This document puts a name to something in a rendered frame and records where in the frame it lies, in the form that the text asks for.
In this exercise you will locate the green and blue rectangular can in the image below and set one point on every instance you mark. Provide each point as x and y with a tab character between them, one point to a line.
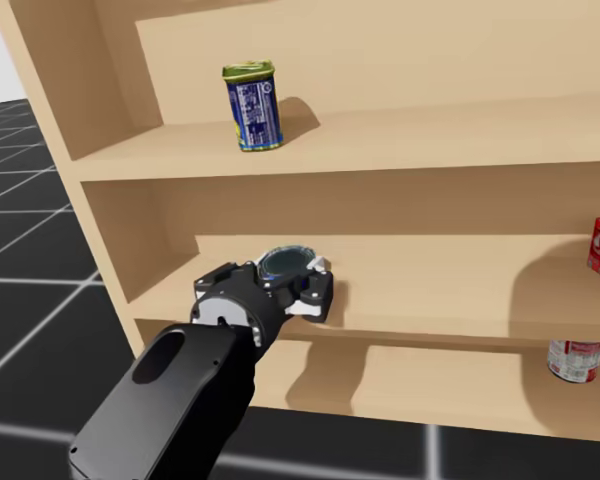
254	107

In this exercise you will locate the red and white can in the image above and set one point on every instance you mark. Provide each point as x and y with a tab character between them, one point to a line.
576	361

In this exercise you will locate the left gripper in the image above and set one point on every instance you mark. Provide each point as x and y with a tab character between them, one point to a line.
235	310

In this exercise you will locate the pale wooden shelf unit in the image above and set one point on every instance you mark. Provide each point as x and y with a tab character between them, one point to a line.
405	190

